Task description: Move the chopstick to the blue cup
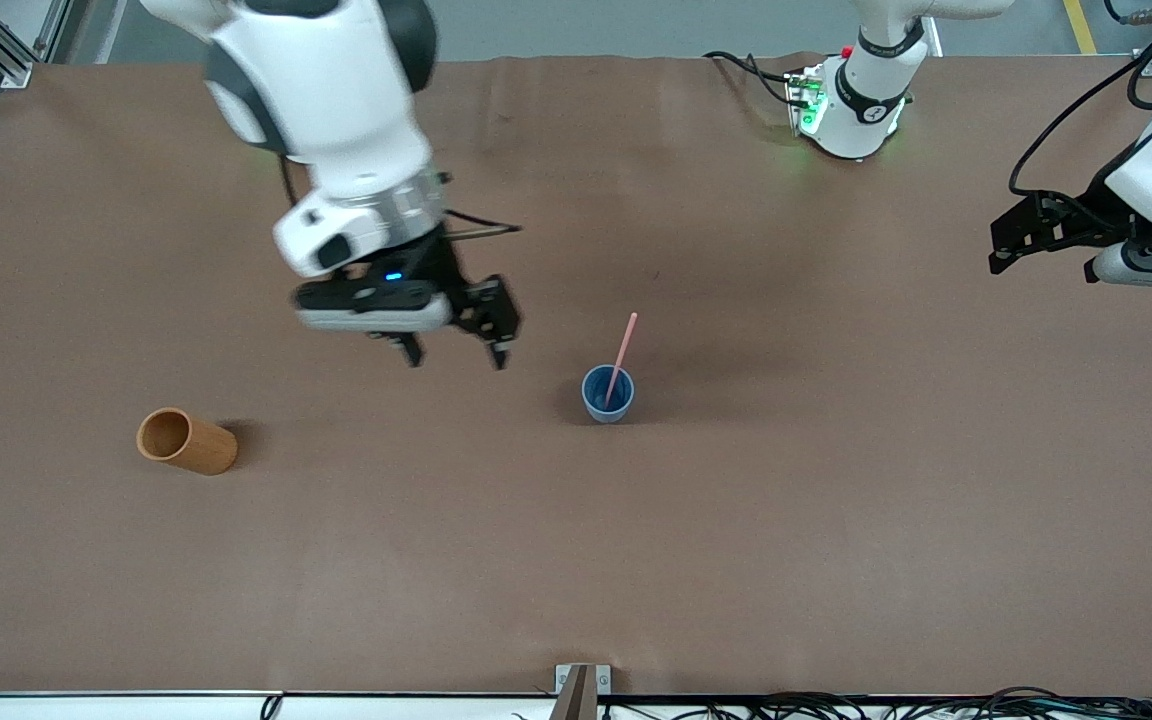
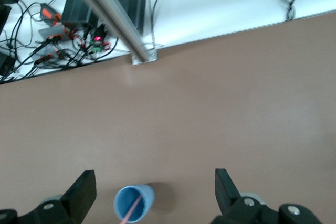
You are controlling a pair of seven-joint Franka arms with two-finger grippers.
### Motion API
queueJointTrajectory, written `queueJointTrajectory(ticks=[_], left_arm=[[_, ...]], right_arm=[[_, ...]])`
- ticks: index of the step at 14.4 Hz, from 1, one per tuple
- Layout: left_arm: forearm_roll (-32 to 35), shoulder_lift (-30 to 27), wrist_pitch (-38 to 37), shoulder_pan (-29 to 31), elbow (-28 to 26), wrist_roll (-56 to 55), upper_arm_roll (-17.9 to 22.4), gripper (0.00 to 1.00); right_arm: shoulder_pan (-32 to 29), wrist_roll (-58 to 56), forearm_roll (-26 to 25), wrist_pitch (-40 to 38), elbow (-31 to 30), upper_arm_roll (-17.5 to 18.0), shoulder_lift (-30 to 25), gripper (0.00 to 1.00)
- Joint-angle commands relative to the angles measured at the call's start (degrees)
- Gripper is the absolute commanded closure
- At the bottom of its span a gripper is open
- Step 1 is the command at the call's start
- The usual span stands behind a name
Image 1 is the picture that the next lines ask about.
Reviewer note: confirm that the brown table cover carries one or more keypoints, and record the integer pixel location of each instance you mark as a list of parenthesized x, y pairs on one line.
[(576, 540)]

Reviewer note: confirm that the orange cylindrical cup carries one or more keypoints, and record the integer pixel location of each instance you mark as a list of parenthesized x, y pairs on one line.
[(198, 445)]

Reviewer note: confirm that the pink chopstick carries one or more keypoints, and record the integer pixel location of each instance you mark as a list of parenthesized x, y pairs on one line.
[(624, 345)]

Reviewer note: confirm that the white table edge rail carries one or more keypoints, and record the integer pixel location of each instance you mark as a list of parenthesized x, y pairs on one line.
[(136, 708)]

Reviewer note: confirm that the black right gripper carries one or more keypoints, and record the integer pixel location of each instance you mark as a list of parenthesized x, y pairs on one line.
[(436, 262)]

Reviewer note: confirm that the grey metal bracket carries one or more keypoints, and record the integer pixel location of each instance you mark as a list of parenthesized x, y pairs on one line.
[(564, 680)]

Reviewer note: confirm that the brown camera pole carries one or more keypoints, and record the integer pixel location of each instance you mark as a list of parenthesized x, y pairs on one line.
[(576, 702)]

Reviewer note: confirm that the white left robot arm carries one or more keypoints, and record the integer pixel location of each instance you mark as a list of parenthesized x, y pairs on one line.
[(861, 100)]

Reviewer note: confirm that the blue cup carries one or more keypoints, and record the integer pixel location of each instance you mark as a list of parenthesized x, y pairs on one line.
[(596, 405)]

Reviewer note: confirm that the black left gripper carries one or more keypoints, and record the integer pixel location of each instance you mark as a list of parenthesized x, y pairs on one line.
[(1079, 214)]

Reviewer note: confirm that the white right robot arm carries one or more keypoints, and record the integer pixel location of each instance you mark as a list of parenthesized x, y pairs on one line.
[(336, 100)]

